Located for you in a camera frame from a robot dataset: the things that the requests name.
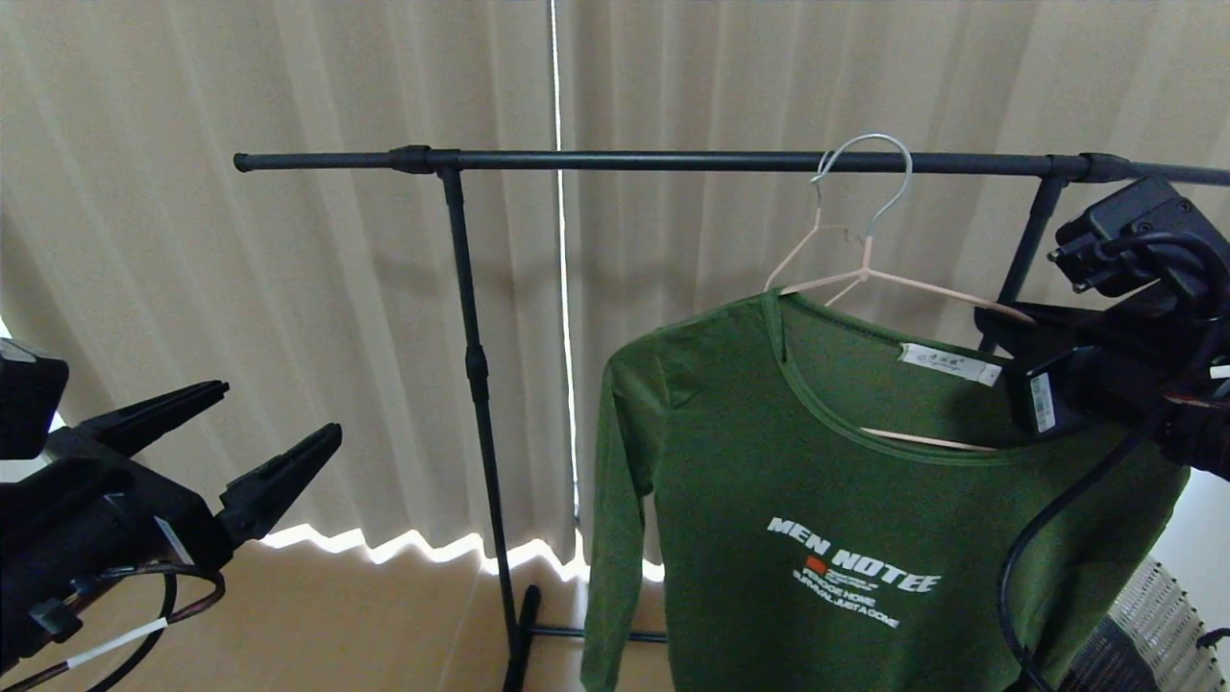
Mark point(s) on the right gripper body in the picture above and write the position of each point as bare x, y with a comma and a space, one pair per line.
1115, 380

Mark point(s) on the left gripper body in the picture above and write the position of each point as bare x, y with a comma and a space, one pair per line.
96, 524

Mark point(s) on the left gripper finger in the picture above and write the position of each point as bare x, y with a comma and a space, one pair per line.
255, 500
135, 428

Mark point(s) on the green long-sleeved shirt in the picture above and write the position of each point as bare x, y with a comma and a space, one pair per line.
750, 432

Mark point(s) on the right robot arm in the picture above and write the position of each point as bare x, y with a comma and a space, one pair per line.
1201, 432

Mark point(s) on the white laundry basket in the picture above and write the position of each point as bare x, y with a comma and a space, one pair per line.
1163, 615

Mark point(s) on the black clothes rack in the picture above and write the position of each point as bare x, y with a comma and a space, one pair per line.
625, 160

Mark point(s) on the beige curtain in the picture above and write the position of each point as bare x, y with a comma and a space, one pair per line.
288, 288

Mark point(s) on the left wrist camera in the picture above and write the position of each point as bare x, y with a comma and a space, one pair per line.
24, 399

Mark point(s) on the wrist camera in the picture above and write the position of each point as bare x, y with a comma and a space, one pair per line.
1134, 231
24, 399

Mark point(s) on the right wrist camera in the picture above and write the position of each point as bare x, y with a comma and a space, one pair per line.
1134, 231

